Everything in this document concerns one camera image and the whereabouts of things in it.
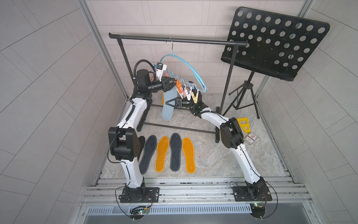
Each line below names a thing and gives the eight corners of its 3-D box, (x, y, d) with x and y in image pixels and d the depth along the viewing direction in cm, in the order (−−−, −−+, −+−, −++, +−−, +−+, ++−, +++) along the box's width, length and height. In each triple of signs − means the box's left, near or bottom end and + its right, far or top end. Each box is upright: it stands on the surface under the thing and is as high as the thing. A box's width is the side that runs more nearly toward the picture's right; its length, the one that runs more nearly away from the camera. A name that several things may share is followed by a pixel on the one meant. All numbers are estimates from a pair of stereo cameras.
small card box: (250, 145, 91) (251, 144, 89) (243, 139, 94) (244, 138, 92) (257, 138, 94) (258, 137, 93) (249, 132, 97) (250, 131, 95)
